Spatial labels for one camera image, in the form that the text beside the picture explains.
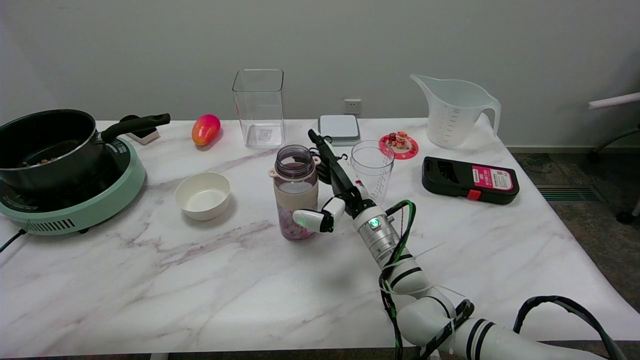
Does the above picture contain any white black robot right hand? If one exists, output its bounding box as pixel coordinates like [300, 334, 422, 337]
[292, 128, 377, 234]

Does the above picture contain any clear bottle with pink candy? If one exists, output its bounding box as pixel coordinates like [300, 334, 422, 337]
[268, 144, 321, 241]

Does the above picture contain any clear plastic measuring cup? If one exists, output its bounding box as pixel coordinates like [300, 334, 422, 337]
[349, 140, 395, 207]

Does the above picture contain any white grey kitchen scale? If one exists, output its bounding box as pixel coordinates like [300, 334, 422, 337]
[317, 114, 361, 147]

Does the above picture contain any red round coaster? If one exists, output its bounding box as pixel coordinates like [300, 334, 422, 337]
[378, 132, 419, 160]

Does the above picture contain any clear square plastic container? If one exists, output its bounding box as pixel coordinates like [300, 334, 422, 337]
[232, 69, 285, 149]

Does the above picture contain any black box with red label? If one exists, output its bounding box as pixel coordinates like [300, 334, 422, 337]
[421, 156, 520, 205]

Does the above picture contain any translucent measuring jug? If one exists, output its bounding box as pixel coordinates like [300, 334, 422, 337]
[409, 73, 502, 150]

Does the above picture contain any white bowl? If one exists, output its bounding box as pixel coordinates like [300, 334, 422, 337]
[174, 172, 231, 221]

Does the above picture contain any red yellow mango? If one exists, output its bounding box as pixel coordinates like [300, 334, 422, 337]
[191, 114, 222, 147]

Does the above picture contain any white block with black top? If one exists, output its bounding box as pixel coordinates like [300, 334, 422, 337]
[120, 115, 161, 146]

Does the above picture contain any floor vent grille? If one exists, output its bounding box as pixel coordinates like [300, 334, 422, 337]
[537, 186, 604, 202]

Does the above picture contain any green induction cooker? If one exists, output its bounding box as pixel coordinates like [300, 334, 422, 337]
[0, 134, 147, 236]

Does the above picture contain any black chair base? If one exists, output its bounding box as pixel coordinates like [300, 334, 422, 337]
[587, 125, 640, 225]

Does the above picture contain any white tube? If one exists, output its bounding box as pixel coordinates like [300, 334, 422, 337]
[588, 92, 640, 110]

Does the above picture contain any black looping cable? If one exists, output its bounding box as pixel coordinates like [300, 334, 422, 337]
[512, 295, 628, 360]

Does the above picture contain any black pot with handle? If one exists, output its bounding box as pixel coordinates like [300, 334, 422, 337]
[0, 109, 171, 194]

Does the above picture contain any black cooker power cord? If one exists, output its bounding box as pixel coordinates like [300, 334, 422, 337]
[0, 229, 26, 253]

